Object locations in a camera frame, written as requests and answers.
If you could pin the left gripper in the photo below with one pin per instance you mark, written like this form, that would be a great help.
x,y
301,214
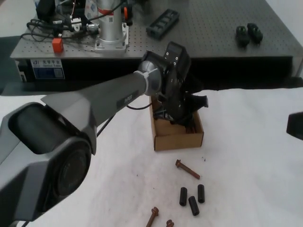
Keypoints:
x,y
174,104

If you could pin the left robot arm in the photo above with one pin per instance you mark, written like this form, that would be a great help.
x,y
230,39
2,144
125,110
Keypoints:
x,y
71,113

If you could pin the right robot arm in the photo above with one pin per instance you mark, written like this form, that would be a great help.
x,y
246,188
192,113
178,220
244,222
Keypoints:
x,y
296,126

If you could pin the open cardboard box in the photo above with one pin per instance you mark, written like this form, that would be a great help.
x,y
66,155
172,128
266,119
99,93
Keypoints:
x,y
177,140

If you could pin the metal bench with holes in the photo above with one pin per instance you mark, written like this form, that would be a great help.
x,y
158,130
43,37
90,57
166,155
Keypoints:
x,y
189,45

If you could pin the rusty flanged bolt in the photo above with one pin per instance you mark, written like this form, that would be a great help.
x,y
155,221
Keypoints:
x,y
169,223
151,217
187,169

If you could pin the black slotted tray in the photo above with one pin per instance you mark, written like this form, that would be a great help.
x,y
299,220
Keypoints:
x,y
163,23

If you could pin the black cylindrical sleeve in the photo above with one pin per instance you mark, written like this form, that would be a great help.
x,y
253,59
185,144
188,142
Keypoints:
x,y
183,196
201,193
193,205

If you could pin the silver-white machine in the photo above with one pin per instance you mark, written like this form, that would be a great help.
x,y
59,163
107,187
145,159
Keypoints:
x,y
111,26

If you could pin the small orange block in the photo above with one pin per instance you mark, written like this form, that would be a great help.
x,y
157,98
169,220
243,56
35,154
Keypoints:
x,y
57,45

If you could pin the blue and white label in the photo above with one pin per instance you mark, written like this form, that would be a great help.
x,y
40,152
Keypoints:
x,y
47,69

